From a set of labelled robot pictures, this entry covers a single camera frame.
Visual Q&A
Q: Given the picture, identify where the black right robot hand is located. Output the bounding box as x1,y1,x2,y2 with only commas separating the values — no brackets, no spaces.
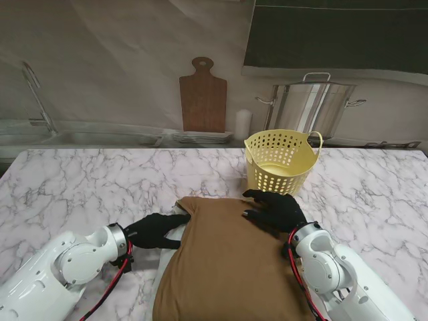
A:
242,189,308,239

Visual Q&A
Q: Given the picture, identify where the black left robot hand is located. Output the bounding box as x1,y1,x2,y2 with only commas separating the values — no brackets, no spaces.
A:
126,213,191,250

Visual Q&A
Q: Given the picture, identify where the white pillow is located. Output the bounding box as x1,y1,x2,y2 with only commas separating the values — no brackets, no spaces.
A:
152,204,190,295

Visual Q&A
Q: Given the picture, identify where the brown pillowcase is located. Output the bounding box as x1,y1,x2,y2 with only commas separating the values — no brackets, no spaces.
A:
152,196,315,321

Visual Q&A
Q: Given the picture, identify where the yellow perforated laundry basket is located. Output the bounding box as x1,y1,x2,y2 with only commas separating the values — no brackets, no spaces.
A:
243,130,324,198

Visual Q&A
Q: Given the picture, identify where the white pillar candle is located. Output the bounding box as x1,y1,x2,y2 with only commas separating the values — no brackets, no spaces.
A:
235,109,253,140

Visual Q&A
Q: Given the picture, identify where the steel kitchen sink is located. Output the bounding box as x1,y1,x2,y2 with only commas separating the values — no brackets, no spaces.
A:
49,130,165,147

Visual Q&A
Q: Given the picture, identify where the stack of white plates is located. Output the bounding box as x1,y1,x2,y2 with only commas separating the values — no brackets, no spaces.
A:
170,130,234,145

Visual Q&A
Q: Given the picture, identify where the large steel stock pot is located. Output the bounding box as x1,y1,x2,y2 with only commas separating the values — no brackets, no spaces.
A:
255,72,368,140

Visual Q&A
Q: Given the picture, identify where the black stove grate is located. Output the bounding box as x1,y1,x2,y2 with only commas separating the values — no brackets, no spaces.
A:
364,140,422,149

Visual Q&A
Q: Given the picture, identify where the brown wooden cutting board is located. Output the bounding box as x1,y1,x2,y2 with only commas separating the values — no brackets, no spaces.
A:
179,56,228,133

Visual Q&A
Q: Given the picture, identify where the chrome kitchen faucet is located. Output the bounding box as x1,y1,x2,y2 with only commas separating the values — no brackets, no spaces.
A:
21,60,58,134

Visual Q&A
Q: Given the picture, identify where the dark range hood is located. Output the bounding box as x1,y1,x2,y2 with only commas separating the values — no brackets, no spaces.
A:
242,0,428,73

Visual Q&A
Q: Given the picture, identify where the red black right arm cable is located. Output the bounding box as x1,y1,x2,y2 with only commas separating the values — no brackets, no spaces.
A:
286,229,330,321

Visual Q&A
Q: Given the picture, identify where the red black arm cable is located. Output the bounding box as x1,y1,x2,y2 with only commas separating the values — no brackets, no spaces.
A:
286,229,330,321
78,233,134,321

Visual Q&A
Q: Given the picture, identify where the red black left arm cable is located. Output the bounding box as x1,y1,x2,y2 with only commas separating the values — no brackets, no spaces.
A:
78,233,134,321

